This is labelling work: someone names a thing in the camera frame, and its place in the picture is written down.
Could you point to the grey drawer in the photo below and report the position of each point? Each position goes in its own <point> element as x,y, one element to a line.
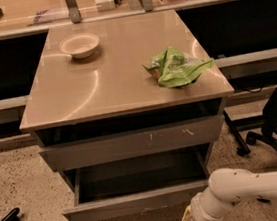
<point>134,143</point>
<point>136,185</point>

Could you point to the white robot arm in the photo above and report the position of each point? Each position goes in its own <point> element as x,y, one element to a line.
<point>226,190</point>

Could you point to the grey top drawer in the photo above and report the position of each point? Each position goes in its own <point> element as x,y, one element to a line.
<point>134,143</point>

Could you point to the grey drawer cabinet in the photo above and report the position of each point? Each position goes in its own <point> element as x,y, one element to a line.
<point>110,92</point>

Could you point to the black stand foot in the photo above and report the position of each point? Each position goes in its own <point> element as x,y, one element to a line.
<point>242,124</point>

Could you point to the green crumpled chip bag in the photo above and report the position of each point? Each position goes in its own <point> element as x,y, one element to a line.
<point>173,68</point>

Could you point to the white bowl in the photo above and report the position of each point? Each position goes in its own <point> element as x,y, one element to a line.
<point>80,46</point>

